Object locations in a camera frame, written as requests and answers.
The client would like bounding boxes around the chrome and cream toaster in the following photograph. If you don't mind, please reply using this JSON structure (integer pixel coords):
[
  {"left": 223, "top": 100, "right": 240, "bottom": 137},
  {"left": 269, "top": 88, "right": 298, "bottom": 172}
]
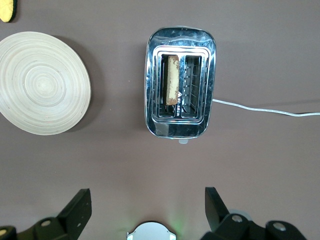
[{"left": 144, "top": 25, "right": 217, "bottom": 145}]

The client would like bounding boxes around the round wooden plate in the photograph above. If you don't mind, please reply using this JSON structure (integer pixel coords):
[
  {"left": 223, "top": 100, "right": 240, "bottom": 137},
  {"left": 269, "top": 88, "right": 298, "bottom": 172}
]
[{"left": 0, "top": 31, "right": 92, "bottom": 136}]

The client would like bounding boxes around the yellow quilted oven mitt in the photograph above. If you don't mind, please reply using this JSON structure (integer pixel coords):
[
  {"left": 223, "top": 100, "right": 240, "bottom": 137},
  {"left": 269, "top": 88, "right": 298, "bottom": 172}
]
[{"left": 0, "top": 0, "right": 18, "bottom": 23}]

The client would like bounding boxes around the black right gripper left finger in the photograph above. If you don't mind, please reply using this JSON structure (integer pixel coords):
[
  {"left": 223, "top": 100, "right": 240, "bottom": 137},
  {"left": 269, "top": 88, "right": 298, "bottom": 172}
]
[{"left": 0, "top": 188, "right": 92, "bottom": 240}]

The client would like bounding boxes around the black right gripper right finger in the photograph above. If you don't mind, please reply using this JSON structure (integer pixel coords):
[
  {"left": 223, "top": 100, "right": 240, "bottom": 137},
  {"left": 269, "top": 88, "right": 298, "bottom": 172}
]
[{"left": 199, "top": 186, "right": 308, "bottom": 240}]

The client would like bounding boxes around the brown table cover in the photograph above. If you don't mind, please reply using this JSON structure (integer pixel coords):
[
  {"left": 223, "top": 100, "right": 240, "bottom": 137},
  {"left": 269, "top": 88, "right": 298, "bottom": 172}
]
[{"left": 0, "top": 0, "right": 320, "bottom": 240}]

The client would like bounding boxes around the white toaster power cable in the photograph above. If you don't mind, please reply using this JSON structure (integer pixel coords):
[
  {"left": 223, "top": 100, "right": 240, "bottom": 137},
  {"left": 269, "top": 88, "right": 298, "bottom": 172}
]
[{"left": 211, "top": 98, "right": 320, "bottom": 118}]

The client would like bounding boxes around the brown toast slice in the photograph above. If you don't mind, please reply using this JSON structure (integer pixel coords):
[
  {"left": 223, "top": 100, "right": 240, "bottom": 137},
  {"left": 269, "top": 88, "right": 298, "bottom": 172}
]
[{"left": 165, "top": 55, "right": 180, "bottom": 106}]

